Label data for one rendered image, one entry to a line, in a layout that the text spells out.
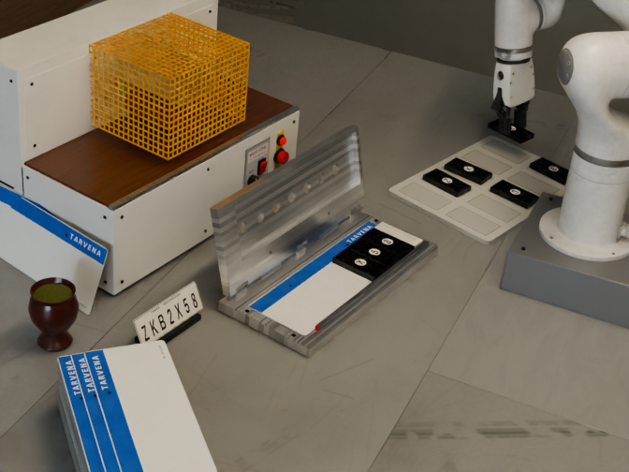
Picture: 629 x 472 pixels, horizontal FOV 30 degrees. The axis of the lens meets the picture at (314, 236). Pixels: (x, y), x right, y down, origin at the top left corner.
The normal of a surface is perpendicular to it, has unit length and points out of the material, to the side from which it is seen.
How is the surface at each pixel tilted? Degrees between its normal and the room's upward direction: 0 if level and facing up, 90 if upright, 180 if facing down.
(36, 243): 69
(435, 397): 0
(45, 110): 90
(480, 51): 90
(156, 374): 0
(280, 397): 0
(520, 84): 78
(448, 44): 90
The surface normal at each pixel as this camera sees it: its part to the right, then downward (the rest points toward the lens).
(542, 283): -0.40, 0.47
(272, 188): 0.80, 0.18
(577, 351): 0.09, -0.83
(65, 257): -0.56, 0.05
